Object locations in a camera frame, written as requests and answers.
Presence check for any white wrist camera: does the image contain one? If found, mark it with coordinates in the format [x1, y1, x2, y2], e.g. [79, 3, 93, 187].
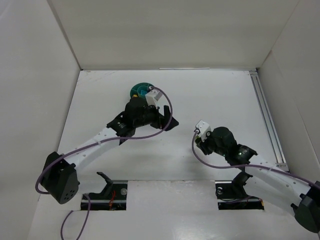
[145, 86, 163, 108]
[194, 119, 212, 142]

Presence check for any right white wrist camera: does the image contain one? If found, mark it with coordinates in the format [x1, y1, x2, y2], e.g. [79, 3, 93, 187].
[194, 119, 212, 142]

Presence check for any purple cable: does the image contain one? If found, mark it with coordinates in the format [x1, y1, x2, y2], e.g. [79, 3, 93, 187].
[191, 131, 320, 188]
[34, 85, 174, 240]

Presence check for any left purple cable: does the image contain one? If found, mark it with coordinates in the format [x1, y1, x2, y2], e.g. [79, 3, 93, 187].
[34, 85, 174, 240]

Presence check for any teal round divided container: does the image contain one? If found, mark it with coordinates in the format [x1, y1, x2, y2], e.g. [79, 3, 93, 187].
[129, 82, 153, 100]

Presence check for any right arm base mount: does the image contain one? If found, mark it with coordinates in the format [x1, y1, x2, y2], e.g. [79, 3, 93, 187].
[215, 172, 265, 211]

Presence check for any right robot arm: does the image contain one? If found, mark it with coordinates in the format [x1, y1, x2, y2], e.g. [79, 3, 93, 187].
[191, 121, 320, 234]

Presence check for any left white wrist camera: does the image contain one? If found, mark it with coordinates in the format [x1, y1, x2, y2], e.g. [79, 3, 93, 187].
[145, 86, 163, 108]

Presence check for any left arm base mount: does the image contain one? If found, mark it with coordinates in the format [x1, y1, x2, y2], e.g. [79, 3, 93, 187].
[80, 172, 128, 211]

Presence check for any aluminium rail right edge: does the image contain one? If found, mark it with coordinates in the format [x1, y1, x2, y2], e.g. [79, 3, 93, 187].
[249, 70, 290, 173]

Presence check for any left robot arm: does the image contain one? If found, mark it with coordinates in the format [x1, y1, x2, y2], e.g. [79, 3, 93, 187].
[35, 97, 179, 205]

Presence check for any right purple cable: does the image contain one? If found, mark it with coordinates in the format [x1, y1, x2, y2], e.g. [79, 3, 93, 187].
[191, 131, 320, 188]

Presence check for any teal square lego brick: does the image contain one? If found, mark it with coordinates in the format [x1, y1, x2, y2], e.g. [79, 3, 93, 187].
[138, 90, 148, 98]

